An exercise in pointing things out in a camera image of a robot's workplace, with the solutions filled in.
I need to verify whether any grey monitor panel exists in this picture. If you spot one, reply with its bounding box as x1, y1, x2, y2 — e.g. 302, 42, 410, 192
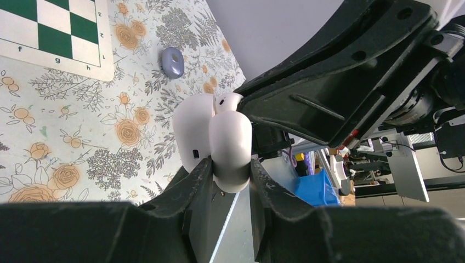
382, 133, 429, 203

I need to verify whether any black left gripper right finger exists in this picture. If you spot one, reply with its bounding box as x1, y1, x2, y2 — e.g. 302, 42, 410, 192
249, 160, 464, 262

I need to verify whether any green white chessboard mat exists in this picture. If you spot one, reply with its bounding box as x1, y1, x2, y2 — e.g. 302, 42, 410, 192
1, 0, 114, 82

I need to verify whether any white earbud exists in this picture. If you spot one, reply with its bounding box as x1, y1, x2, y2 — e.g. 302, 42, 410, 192
213, 93, 243, 114

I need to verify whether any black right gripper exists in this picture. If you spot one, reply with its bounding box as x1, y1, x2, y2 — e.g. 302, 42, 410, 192
237, 1, 464, 147

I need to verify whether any white earbud charging case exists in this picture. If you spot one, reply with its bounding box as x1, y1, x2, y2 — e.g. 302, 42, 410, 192
172, 93, 252, 193

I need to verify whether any floral patterned table mat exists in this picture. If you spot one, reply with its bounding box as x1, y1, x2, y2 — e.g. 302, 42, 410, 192
1, 1, 245, 204

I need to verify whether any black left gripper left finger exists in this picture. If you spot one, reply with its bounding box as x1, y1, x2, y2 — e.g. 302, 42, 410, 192
1, 157, 213, 262

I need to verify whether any blue storage bin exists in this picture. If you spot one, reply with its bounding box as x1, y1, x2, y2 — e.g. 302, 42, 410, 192
293, 169, 341, 207

